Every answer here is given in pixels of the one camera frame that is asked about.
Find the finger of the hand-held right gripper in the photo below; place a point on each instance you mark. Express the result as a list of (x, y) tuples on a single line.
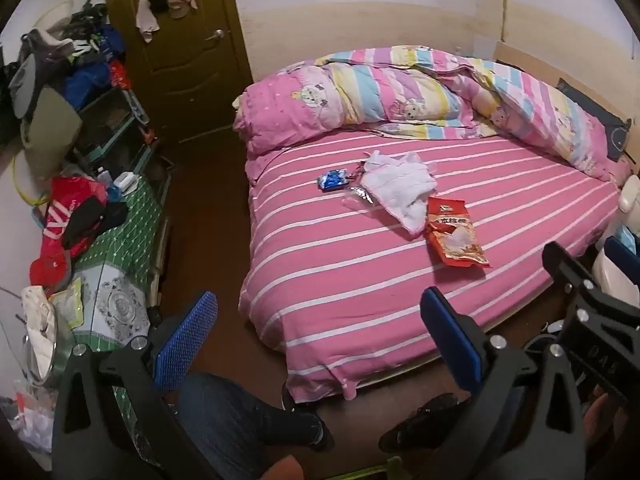
[(565, 267), (622, 257)]

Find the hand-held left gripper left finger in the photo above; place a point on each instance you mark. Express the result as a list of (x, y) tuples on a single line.
[(187, 340)]

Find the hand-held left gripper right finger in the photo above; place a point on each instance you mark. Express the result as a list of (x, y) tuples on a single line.
[(450, 340)]

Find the blue white wrapper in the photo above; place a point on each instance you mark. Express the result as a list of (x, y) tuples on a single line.
[(332, 180)]

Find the person's right hand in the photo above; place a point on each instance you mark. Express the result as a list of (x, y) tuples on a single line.
[(602, 425)]

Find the white rounded plastic object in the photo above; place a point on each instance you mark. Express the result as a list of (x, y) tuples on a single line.
[(627, 200)]

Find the person's black right shoe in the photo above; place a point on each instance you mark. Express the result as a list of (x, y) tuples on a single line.
[(425, 425)]

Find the person's black shoe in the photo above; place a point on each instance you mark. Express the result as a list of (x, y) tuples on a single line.
[(310, 425), (425, 425)]

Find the pink striped bed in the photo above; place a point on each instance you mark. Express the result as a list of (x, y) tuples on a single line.
[(380, 280)]

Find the person's jeans leg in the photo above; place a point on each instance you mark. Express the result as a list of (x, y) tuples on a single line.
[(230, 425)]

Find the red snack bag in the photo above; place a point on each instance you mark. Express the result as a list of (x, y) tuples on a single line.
[(455, 235)]

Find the table with green patterned cloth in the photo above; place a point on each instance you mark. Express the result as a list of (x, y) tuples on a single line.
[(135, 230)]

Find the pale yellow packet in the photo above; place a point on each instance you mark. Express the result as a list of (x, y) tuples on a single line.
[(67, 305)]

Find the metal pot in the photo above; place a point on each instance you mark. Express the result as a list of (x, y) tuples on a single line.
[(55, 355)]

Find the person's black left shoe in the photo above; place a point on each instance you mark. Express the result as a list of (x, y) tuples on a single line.
[(310, 425)]

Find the dark blue pillow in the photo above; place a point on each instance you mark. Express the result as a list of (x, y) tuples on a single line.
[(600, 110)]

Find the black cloth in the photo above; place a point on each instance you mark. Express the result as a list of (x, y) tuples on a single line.
[(92, 222)]

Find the white cloth bag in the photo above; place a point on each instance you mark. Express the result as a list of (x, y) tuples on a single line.
[(37, 315)]

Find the white quilted cloth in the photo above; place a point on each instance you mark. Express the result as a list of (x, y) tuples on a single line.
[(397, 185)]

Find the small white container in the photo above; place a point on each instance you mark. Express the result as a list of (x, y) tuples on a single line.
[(125, 182)]

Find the red white plastic bag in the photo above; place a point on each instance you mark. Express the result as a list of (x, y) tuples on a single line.
[(60, 220)]

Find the clear plastic bags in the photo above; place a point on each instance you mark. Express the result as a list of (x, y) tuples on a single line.
[(27, 420)]

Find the beige wooden headboard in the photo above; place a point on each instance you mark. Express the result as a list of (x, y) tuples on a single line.
[(540, 65)]

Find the yellow green hoop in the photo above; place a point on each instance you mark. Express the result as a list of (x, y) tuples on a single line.
[(22, 185)]

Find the pastel cartoon print quilt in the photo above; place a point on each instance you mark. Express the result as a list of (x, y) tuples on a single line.
[(400, 95)]

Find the beige bag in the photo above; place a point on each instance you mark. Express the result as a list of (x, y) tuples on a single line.
[(50, 135)]

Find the brown wooden door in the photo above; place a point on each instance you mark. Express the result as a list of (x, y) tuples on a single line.
[(190, 75)]

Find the blue clothes pile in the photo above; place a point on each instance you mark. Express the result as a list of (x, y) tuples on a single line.
[(90, 75)]

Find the grey bag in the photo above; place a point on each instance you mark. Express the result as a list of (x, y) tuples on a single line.
[(35, 70)]

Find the white sock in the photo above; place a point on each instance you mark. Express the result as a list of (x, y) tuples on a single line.
[(146, 20)]

